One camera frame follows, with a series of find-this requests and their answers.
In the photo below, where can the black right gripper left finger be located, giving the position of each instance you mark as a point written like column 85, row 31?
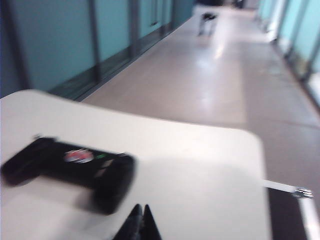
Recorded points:
column 133, row 225

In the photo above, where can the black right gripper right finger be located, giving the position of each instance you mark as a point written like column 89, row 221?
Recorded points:
column 150, row 225

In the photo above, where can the black remote control with joysticks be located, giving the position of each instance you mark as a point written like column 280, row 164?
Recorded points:
column 75, row 172

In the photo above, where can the black wheeled robot car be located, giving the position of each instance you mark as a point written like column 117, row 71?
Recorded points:
column 208, row 16

